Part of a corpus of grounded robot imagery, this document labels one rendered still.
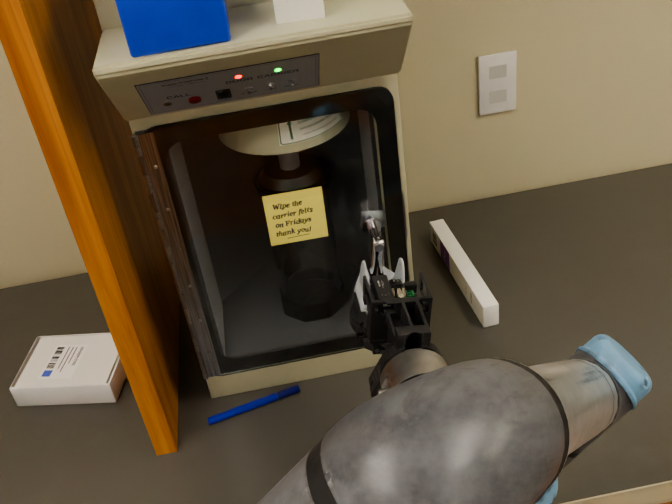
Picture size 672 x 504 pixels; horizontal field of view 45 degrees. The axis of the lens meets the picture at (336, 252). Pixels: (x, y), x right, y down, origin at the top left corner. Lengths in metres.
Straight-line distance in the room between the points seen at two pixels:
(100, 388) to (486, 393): 0.87
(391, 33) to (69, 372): 0.74
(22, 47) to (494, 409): 0.59
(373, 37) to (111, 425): 0.70
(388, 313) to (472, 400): 0.45
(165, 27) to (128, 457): 0.63
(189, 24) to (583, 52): 0.91
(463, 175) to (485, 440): 1.16
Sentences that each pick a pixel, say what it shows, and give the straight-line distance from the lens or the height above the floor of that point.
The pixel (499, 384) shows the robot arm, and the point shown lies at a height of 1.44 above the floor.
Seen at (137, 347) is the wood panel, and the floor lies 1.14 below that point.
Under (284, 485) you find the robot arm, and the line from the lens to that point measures 0.50.
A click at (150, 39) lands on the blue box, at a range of 0.82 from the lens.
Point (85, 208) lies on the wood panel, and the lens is 0.93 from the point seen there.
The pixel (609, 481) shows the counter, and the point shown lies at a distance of 1.09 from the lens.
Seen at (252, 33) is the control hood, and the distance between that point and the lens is 0.84.
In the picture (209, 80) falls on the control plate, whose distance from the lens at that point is 0.87.
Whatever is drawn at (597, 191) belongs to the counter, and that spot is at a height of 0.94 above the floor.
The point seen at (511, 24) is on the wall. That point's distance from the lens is 1.49.
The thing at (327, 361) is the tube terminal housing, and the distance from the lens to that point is 1.20.
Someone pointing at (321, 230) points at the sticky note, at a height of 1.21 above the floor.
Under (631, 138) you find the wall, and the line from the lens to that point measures 1.69.
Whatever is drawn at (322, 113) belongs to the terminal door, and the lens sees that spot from 0.97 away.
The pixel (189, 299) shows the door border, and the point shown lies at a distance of 1.10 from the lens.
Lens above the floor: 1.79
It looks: 35 degrees down
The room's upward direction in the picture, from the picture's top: 8 degrees counter-clockwise
